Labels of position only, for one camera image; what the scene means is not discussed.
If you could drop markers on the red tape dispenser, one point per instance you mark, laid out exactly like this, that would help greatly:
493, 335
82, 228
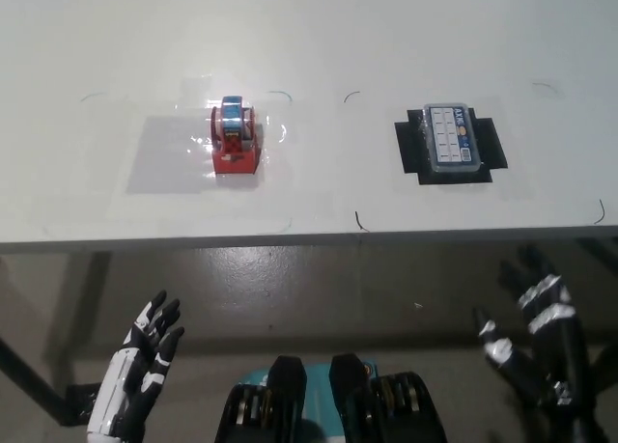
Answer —
234, 139

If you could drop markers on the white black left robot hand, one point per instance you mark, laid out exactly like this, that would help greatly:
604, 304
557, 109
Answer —
126, 366

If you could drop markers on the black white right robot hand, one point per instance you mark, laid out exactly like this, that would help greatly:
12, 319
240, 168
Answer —
550, 356

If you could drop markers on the black teal robot torso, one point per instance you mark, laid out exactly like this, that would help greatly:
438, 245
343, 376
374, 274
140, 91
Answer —
285, 404

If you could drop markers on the black cross-shaped tape patch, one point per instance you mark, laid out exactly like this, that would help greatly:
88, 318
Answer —
410, 146

